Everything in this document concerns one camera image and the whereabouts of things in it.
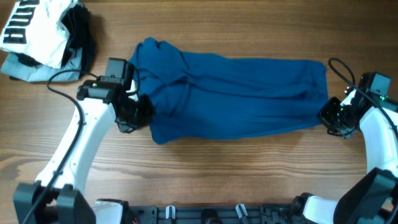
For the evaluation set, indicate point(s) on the black folded garment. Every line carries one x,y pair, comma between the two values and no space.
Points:
77,21

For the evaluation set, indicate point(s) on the white shirt with black lettering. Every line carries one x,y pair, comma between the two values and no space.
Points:
35,29

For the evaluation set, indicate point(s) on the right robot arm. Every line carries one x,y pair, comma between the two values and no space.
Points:
374,198

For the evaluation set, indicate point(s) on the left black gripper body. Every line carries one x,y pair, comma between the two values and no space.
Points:
139,114

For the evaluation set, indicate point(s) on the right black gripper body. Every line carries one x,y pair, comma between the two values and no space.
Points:
328,113

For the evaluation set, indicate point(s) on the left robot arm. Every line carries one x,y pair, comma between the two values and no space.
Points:
57,194

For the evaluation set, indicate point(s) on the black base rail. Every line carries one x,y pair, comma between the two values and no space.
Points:
260,214

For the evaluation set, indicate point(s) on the blue t-shirt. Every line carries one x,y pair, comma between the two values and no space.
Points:
203,95

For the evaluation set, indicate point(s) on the grey folded garment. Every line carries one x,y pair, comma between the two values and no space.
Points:
39,73

